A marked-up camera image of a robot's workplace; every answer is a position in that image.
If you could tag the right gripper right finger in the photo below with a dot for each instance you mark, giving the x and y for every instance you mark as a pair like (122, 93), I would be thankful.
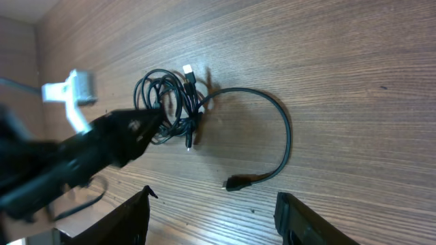
(298, 224)

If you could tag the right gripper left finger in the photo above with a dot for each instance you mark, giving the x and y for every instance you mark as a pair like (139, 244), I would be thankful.
(128, 224)

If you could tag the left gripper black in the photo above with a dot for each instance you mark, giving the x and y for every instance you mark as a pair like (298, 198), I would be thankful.
(116, 138)

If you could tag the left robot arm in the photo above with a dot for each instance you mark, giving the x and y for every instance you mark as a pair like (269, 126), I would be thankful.
(34, 172)

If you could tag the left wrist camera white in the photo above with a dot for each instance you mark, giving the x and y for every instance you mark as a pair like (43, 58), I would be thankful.
(77, 90)

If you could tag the left camera cable black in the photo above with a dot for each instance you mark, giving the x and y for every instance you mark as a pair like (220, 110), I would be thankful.
(19, 86)

